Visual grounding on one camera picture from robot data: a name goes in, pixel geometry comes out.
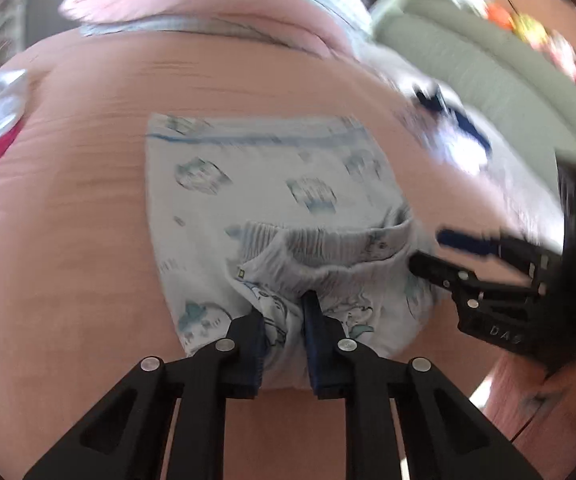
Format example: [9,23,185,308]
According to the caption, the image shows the yellow plush toy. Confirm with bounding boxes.
[515,14,549,45]

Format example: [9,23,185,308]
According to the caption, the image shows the pink plush toy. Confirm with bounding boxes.
[542,30,576,83]

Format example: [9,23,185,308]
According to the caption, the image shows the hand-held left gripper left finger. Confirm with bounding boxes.
[23,309,269,480]

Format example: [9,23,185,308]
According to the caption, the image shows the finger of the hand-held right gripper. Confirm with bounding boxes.
[408,252,538,306]
[436,227,563,281]

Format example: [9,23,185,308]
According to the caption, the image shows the navy striped folded garment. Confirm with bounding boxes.
[412,85,492,158]

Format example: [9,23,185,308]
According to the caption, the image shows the pink bed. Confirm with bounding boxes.
[0,0,568,478]

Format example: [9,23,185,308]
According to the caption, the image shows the light blue printed pants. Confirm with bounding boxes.
[144,112,442,392]

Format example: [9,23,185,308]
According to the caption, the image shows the white folded clothes stack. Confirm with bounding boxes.
[435,130,492,177]

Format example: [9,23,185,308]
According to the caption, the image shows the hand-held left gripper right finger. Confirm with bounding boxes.
[302,292,543,480]

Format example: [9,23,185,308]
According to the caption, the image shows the orange plush toy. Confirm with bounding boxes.
[485,2,517,29]

